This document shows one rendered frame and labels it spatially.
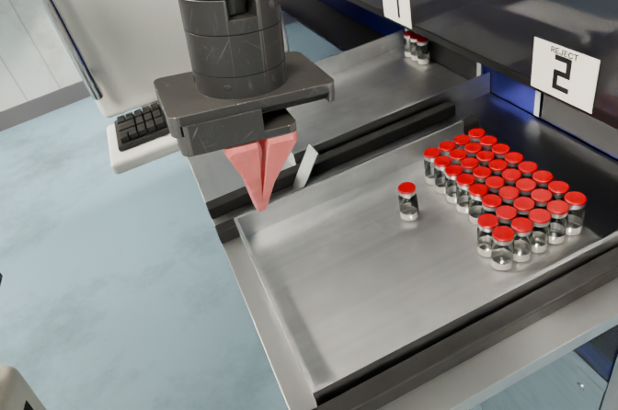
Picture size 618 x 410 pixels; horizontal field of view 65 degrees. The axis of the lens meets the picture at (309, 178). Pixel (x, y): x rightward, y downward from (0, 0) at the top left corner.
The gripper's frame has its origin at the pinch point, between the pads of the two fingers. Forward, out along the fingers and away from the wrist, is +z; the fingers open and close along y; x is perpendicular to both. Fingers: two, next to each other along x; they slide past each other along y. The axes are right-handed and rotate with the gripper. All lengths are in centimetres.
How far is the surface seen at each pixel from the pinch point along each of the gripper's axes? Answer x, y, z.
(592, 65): 3.6, 35.9, -1.6
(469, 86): 28, 42, 11
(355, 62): 54, 35, 14
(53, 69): 331, -52, 93
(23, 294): 144, -68, 121
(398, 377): -7.4, 8.2, 17.2
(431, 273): 1.9, 18.0, 17.5
